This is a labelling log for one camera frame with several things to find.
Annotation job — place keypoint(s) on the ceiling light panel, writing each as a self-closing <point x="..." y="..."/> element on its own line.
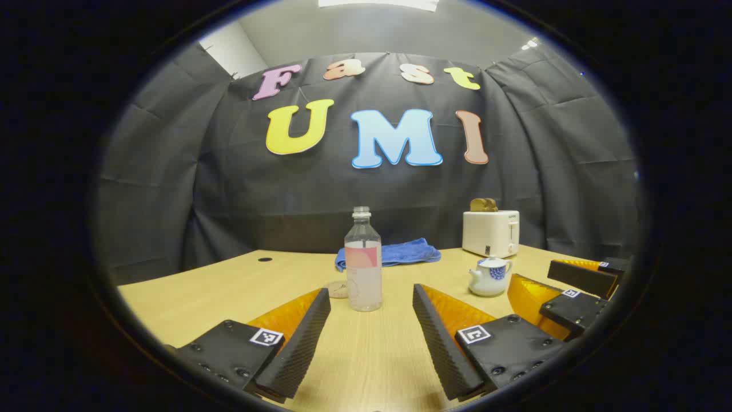
<point x="377" y="3"/>

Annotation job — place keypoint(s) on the brown toast slices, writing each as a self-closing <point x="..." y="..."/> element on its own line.
<point x="484" y="205"/>

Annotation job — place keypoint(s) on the white toaster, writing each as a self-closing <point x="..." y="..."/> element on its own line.
<point x="490" y="232"/>

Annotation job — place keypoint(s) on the blue towel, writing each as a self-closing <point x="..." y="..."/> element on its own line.
<point x="406" y="252"/>

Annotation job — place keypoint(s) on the round beige coaster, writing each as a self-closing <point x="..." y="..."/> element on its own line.
<point x="336" y="289"/>

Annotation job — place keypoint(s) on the white blue-patterned teacup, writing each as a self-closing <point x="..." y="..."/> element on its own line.
<point x="489" y="281"/>

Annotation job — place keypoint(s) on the clear plastic water bottle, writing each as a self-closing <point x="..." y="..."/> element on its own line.
<point x="363" y="269"/>

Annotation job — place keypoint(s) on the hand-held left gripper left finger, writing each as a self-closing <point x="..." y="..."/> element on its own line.
<point x="303" y="343"/>

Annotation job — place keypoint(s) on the small ceiling light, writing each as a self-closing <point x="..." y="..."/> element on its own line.
<point x="530" y="43"/>

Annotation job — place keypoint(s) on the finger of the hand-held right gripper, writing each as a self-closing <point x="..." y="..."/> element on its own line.
<point x="572" y="312"/>
<point x="583" y="278"/>

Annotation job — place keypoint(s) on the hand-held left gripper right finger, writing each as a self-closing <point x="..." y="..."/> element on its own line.
<point x="443" y="343"/>

